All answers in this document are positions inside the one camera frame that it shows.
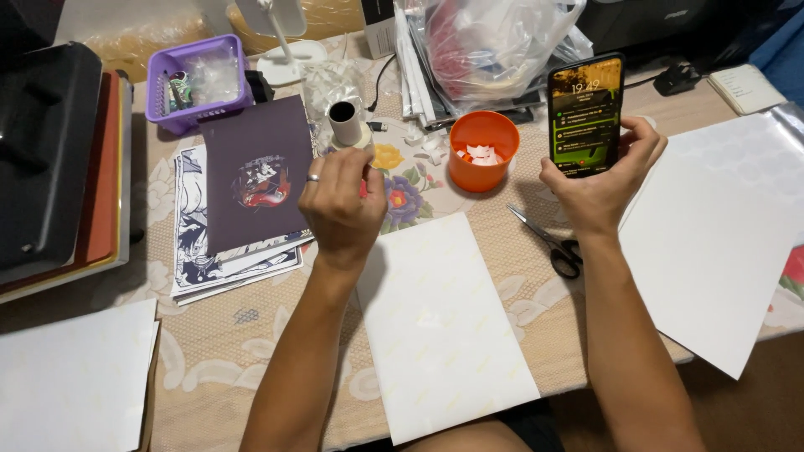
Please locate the loose white paper scraps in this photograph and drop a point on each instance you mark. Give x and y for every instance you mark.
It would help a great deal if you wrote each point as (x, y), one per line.
(427, 143)

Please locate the clear plastic bag with contents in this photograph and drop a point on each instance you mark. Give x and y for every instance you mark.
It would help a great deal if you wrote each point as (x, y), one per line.
(496, 44)

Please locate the purple plastic basket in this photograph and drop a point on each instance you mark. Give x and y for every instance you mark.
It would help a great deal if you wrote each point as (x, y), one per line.
(164, 94)

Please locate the orange plastic cup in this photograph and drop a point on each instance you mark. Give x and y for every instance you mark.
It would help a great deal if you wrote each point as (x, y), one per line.
(480, 169)

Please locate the person's leg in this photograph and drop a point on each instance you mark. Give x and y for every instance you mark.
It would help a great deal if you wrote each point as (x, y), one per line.
(477, 436)

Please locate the blue fabric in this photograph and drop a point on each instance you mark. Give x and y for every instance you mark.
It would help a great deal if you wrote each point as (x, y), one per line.
(782, 59)

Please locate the small black device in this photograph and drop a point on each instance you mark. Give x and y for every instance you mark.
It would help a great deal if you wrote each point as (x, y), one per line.
(259, 86)

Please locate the white notepad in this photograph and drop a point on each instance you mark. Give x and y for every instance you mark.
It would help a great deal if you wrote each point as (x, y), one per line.
(745, 89)

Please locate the black printer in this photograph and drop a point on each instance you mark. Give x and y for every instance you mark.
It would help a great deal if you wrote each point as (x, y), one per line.
(647, 22)

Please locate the person's right hand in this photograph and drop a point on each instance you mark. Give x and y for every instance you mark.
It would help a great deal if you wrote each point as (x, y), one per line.
(597, 201)

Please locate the dark purple printed sheet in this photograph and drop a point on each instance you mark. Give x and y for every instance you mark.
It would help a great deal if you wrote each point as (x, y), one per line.
(251, 138)

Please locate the black smartphone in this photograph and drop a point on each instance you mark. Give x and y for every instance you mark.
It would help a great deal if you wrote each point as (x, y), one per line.
(585, 113)

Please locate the stack of white paper sheets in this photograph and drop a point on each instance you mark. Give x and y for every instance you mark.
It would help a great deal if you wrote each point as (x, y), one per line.
(75, 383)

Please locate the large white sticker sheet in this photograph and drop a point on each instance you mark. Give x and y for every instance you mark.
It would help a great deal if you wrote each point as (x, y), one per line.
(710, 238)

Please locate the white desk lamp stand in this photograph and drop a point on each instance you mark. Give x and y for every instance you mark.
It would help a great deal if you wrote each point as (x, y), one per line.
(286, 59)

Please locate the white paper sheet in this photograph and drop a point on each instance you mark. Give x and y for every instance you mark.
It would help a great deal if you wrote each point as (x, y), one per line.
(439, 326)

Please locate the person's left hand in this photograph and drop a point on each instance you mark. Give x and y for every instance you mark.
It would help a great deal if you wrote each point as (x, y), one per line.
(339, 213)

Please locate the black power adapter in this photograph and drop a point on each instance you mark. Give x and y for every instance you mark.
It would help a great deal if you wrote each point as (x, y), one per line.
(676, 80)

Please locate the beige floral lace tablecloth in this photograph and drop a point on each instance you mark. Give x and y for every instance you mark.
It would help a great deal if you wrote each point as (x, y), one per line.
(264, 351)

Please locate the yellow bubble wrap roll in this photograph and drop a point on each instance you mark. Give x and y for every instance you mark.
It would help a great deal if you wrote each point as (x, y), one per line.
(144, 28)

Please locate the white tape roll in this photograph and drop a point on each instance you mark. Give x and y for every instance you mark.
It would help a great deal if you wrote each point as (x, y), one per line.
(345, 122)

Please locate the stack of sleeves and folders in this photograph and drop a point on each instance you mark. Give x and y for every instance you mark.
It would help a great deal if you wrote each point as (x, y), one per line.
(411, 81)

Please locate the white paper scraps in cup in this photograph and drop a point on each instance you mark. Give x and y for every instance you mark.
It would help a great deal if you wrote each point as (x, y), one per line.
(482, 154)

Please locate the crumpled clear plastic wrap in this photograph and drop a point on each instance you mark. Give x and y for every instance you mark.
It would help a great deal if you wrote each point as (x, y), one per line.
(326, 81)

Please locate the stack of black-and-white comic prints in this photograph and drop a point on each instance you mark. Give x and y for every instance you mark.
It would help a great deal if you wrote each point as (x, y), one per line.
(195, 251)

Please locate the black heat press machine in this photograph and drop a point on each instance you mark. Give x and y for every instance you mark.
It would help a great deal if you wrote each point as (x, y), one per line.
(44, 157)

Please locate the black-and-white cardboard box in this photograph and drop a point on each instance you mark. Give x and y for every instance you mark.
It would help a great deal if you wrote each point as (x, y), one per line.
(379, 28)

